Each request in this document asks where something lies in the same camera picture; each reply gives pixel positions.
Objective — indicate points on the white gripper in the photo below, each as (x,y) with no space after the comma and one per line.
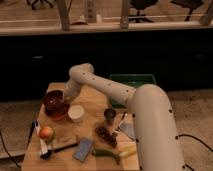
(72,90)

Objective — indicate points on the dark red bowl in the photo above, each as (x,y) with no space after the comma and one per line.
(54,100)

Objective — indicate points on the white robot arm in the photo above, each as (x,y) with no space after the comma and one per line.
(157,143)

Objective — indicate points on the white cup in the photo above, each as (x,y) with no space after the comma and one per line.
(76,113)

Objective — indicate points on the dark metal cup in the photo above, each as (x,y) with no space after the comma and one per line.
(109,115)

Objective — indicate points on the red yellow apple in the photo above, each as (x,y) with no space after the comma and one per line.
(46,133)

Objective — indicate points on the metal spoon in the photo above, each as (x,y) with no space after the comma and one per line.
(116,130)

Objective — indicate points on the dark grape bunch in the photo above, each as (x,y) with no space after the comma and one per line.
(105,135)

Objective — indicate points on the blue sponge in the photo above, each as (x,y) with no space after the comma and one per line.
(83,149)

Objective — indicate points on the green tray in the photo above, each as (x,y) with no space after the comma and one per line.
(134,80)

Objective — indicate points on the green cucumber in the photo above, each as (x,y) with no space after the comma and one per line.
(106,153)

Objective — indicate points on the grey blue cloth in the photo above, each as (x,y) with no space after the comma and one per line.
(127,129)

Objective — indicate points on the yellow banana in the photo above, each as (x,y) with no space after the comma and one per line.
(127,152)

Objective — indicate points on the white handled utensil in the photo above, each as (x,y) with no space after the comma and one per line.
(44,149)

